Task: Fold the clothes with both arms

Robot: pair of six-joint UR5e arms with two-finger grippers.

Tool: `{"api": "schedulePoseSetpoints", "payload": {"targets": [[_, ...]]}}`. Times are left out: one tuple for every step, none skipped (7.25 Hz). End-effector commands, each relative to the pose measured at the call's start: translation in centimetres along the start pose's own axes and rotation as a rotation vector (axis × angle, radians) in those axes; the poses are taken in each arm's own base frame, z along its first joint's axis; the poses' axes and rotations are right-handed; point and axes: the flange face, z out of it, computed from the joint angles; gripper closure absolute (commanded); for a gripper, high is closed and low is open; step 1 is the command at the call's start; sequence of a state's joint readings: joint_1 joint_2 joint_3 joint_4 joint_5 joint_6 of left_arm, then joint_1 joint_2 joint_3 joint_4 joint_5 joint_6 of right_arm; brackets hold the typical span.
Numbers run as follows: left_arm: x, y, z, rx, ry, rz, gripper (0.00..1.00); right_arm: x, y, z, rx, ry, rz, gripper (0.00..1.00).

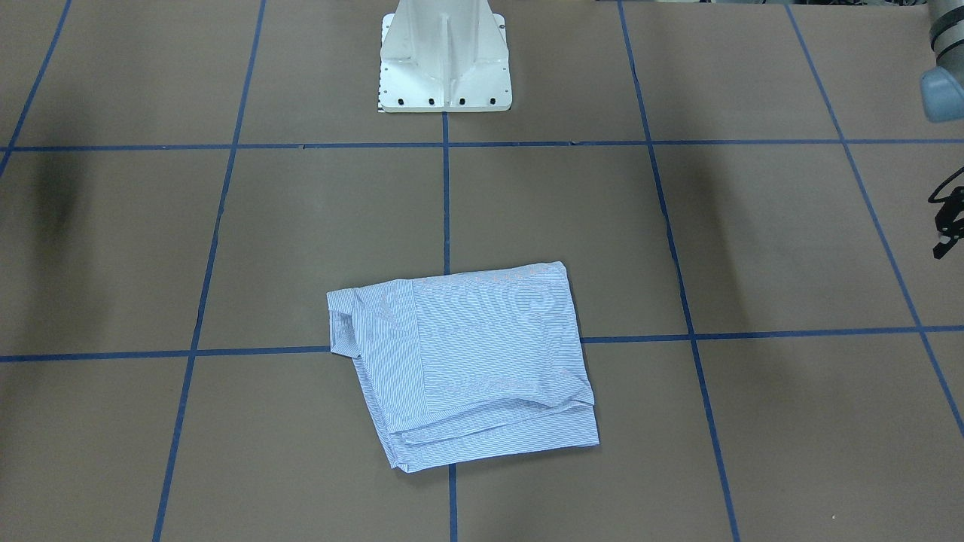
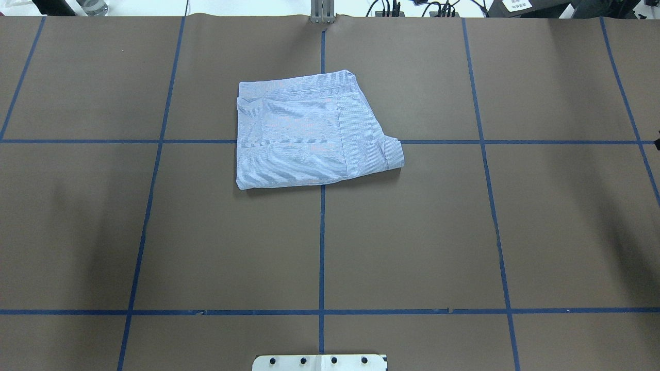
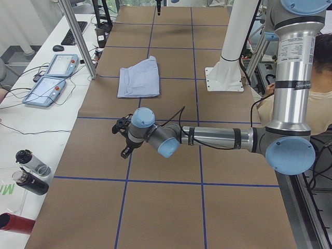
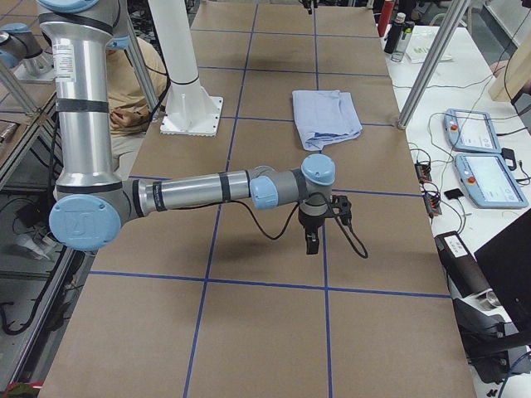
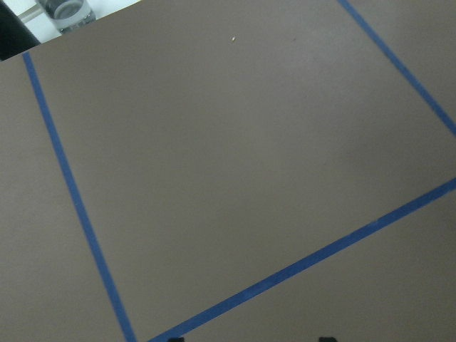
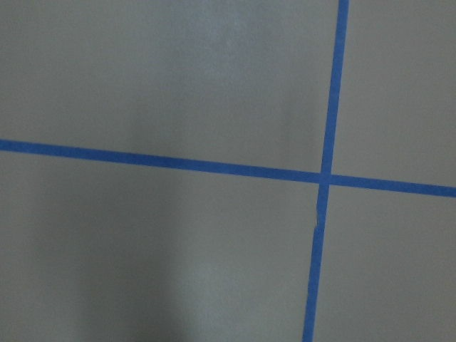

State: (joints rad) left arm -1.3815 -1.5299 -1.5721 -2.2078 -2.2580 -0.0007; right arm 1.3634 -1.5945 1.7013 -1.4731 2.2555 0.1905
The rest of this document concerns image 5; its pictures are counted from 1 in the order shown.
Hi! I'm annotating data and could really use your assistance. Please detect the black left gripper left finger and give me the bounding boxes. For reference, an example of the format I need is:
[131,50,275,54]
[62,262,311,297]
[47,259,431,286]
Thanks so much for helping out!
[167,337,185,342]

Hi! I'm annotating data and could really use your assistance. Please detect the black water bottle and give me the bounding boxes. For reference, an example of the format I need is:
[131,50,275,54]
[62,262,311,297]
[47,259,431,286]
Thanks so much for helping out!
[35,0,97,34]

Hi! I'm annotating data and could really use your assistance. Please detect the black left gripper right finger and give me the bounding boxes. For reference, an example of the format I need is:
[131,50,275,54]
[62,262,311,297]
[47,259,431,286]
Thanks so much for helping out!
[318,336,336,342]

